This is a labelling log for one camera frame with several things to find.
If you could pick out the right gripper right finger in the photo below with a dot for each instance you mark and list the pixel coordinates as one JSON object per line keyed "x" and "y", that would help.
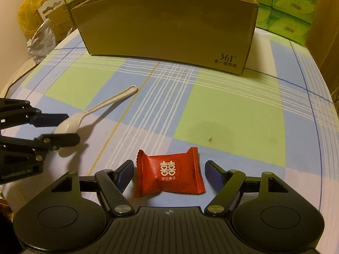
{"x": 227, "y": 185}

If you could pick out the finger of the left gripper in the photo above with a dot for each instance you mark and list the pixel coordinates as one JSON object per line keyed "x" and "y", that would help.
{"x": 54, "y": 142}
{"x": 48, "y": 119}

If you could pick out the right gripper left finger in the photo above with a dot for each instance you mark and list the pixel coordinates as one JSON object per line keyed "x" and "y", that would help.
{"x": 112, "y": 184}

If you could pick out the white plastic spoon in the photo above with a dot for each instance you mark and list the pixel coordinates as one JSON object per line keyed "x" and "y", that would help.
{"x": 71, "y": 125}

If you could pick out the red candy wrapper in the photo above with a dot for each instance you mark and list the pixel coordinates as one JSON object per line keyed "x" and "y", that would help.
{"x": 174, "y": 173}

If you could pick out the white plastic bag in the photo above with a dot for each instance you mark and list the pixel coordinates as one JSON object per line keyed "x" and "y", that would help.
{"x": 42, "y": 42}

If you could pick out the plaid tablecloth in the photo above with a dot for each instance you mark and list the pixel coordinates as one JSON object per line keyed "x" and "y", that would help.
{"x": 277, "y": 116}

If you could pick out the brown cardboard box with cutout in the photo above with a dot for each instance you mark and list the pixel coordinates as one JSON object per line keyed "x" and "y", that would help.
{"x": 62, "y": 21}

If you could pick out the yellow plastic bag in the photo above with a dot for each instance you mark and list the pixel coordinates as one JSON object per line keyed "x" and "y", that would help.
{"x": 28, "y": 16}

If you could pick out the green tissue pack stack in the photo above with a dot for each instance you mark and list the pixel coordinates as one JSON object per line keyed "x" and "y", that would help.
{"x": 291, "y": 19}

